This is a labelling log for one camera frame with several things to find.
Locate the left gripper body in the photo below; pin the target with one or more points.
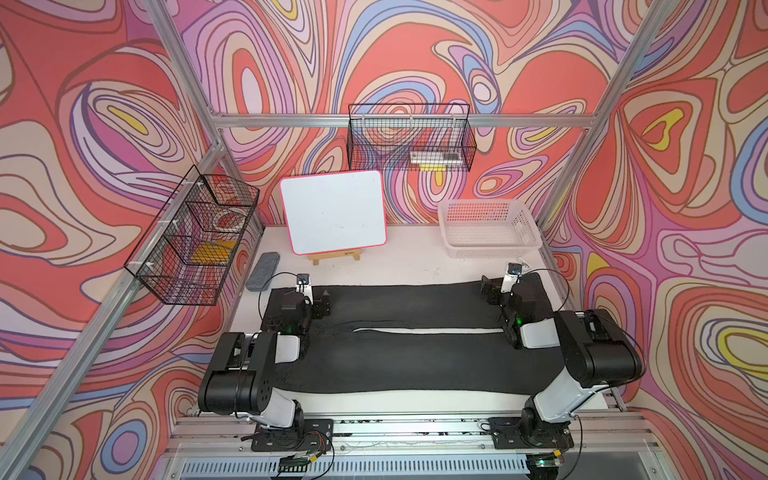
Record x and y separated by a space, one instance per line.
312 312

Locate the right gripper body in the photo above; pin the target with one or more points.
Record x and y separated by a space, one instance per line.
498 298

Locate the black long pants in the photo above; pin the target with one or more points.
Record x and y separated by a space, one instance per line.
443 337

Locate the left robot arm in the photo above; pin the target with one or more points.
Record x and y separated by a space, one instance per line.
240 379

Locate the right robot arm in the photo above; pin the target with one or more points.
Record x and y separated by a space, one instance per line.
597 354

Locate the grey whiteboard eraser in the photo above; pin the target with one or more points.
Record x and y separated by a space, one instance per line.
264 269

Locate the wooden whiteboard stand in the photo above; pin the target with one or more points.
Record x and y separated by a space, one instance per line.
316 258

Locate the white plastic basket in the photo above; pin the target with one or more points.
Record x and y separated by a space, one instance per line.
487 229

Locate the pink framed whiteboard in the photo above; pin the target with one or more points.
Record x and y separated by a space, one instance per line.
334 212

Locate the yellow item in basket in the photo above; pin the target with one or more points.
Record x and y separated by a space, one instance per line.
209 253

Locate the marker box in basket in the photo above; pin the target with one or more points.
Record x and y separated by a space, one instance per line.
436 159

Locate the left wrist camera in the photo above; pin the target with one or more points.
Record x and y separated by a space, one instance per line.
303 286

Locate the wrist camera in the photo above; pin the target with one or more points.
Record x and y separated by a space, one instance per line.
511 277
303 286

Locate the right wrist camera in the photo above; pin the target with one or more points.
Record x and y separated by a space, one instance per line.
511 277

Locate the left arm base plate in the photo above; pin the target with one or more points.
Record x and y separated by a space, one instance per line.
291 435

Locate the black wire basket left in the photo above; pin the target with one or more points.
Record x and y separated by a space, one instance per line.
202 207

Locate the black wire basket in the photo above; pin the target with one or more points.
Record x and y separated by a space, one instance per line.
202 207
381 135

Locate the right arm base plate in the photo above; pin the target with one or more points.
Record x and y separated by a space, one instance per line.
516 433

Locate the aluminium front rail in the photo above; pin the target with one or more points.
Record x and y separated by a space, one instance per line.
606 445

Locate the black wire basket back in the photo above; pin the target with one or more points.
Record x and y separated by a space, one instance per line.
381 135

